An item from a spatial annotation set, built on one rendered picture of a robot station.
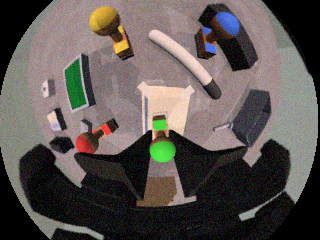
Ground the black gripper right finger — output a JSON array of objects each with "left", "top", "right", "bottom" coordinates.
[{"left": 169, "top": 129, "right": 248, "bottom": 197}]

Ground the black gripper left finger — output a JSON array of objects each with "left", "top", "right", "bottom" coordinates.
[{"left": 73, "top": 131, "right": 152, "bottom": 201}]

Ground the black rectangular pad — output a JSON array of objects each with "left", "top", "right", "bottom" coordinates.
[{"left": 199, "top": 3, "right": 259, "bottom": 72}]

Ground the yellow rubber stamp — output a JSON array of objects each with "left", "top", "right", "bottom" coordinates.
[{"left": 89, "top": 5, "right": 135, "bottom": 61}]

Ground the black rectangular bar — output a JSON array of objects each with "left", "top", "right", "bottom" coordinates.
[{"left": 48, "top": 136, "right": 75, "bottom": 155}]

